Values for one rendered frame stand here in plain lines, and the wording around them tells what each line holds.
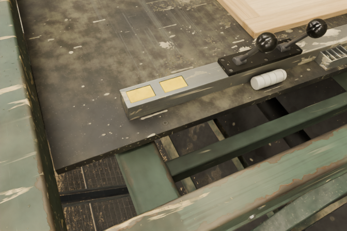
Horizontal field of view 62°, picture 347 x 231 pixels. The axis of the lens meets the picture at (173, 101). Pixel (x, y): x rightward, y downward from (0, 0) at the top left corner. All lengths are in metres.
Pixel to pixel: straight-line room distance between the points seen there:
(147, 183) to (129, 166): 0.05
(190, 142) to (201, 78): 2.21
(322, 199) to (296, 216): 0.14
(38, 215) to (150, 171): 0.22
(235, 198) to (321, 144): 0.19
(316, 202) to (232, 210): 0.90
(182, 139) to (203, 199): 2.42
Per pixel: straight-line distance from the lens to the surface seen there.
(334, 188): 1.30
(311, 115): 0.74
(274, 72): 0.67
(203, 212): 0.44
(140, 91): 0.57
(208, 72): 0.61
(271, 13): 0.88
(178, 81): 0.59
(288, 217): 1.40
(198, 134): 2.71
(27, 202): 0.42
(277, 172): 0.50
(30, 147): 0.46
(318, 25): 0.62
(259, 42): 0.54
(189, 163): 0.59
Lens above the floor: 2.00
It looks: 42 degrees down
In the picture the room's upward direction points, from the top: 83 degrees counter-clockwise
